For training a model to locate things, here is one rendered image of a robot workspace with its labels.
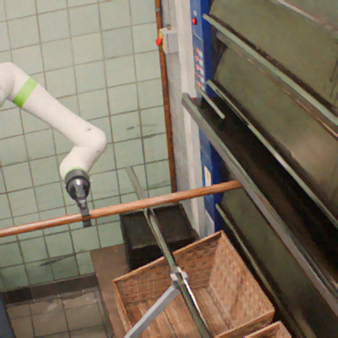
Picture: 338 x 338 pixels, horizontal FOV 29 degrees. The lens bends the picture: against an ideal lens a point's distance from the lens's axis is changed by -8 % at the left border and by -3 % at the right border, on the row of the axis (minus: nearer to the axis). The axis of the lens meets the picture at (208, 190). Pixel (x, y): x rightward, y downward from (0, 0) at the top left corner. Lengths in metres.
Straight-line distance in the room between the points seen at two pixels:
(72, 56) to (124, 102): 0.38
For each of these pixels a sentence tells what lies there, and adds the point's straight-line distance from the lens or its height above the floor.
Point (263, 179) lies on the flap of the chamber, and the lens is 1.91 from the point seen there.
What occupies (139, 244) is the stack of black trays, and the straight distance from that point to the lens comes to 2.81.
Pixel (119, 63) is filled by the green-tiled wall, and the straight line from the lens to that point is 3.33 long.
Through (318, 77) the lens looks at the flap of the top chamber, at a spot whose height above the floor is 1.76.
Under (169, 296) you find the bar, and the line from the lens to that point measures 1.97.
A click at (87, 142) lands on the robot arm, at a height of 1.31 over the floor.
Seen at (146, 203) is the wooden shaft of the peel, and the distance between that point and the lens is 2.24.
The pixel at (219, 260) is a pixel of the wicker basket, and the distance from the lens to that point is 2.73.
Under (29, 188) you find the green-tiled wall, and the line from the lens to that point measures 3.53.
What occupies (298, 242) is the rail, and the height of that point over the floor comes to 1.44.
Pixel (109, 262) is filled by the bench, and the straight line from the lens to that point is 3.07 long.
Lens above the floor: 2.33
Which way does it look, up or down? 30 degrees down
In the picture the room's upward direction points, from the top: 4 degrees counter-clockwise
